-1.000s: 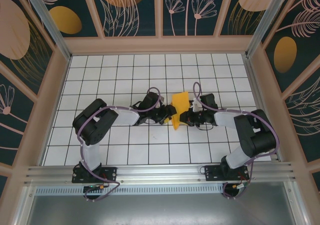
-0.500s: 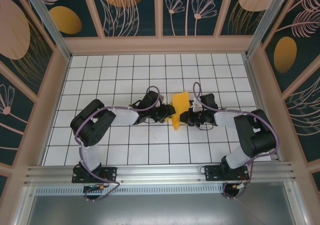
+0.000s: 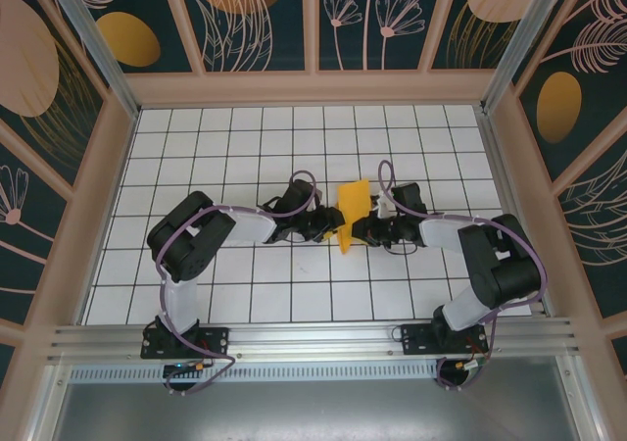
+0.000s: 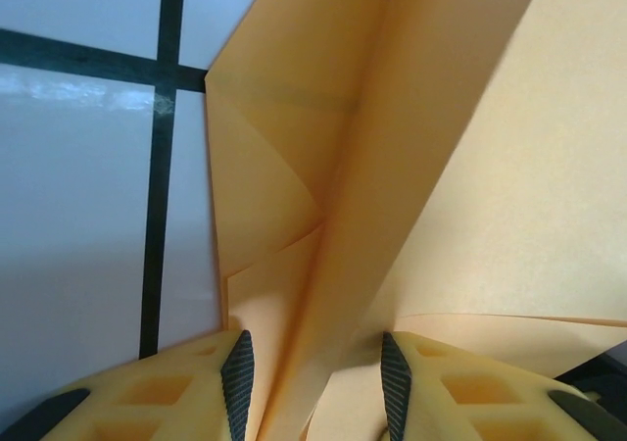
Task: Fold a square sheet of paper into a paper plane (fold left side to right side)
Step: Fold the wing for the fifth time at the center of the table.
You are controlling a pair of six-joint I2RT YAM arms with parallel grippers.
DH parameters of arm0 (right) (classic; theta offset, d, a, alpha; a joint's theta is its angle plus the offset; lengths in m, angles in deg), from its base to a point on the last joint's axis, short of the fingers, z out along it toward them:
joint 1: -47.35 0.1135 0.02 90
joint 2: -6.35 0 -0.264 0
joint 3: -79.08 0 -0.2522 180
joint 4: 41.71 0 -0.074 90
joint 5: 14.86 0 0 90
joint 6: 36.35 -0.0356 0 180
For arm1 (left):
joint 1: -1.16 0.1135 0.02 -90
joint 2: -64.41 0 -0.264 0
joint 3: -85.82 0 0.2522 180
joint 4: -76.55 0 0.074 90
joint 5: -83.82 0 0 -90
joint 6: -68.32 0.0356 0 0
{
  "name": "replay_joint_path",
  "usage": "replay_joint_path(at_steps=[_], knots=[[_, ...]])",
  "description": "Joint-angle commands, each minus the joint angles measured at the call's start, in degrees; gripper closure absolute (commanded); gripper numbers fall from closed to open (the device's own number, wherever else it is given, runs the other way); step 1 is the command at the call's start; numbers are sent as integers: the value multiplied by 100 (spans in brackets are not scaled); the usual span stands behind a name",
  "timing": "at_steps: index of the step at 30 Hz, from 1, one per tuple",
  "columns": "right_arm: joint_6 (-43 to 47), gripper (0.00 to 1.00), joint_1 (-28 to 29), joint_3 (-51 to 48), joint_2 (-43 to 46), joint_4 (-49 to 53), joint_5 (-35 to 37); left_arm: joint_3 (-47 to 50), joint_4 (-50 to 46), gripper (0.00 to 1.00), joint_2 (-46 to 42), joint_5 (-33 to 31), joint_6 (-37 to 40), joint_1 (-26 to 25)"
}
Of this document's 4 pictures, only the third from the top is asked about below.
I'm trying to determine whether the orange cloth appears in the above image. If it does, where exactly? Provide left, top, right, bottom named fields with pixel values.
left=335, top=178, right=372, bottom=255

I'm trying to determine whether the grey metal panel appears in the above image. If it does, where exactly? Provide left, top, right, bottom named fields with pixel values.
left=48, top=381, right=582, bottom=441

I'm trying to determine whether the black controller board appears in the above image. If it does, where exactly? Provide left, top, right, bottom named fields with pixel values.
left=163, top=360, right=208, bottom=376

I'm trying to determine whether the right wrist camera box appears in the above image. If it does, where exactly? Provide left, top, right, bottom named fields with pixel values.
left=372, top=190, right=395, bottom=218

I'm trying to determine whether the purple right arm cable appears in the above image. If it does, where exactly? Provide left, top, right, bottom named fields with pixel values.
left=376, top=160, right=549, bottom=392

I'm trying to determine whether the aluminium mounting rail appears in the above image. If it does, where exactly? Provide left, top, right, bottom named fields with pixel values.
left=46, top=317, right=585, bottom=364

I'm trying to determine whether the slotted metal cable tray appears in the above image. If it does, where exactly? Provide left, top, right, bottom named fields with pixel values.
left=71, top=365, right=559, bottom=383

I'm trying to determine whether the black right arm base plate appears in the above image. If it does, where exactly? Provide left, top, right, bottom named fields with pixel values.
left=400, top=321, right=491, bottom=357

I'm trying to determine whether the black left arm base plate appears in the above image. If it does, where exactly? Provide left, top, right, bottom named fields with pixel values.
left=140, top=326, right=231, bottom=360

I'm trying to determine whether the yellow cable connector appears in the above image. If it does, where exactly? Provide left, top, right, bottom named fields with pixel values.
left=453, top=356, right=492, bottom=372

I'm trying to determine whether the aluminium frame post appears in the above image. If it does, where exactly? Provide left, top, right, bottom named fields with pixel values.
left=479, top=0, right=572, bottom=117
left=41, top=0, right=144, bottom=119

